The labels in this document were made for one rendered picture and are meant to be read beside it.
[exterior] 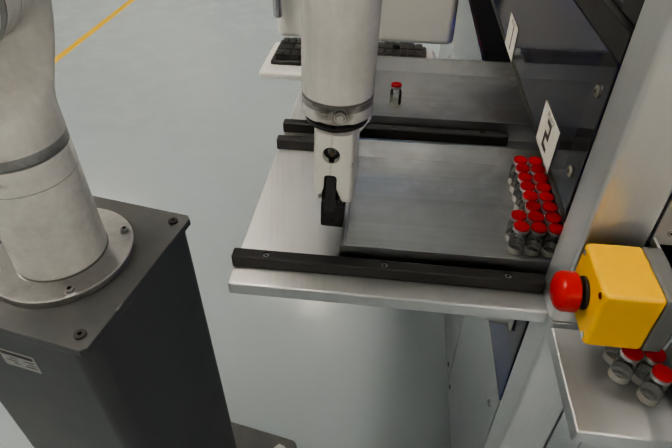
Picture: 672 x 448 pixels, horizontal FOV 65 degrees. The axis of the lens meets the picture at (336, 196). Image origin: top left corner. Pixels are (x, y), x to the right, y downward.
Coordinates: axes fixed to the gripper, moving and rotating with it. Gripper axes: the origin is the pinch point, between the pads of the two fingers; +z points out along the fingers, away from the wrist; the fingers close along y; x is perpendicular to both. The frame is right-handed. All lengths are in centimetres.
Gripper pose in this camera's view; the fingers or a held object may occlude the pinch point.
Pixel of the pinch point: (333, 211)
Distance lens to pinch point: 72.5
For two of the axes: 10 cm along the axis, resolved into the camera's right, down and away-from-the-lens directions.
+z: -0.3, 7.8, 6.2
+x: -9.9, -1.0, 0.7
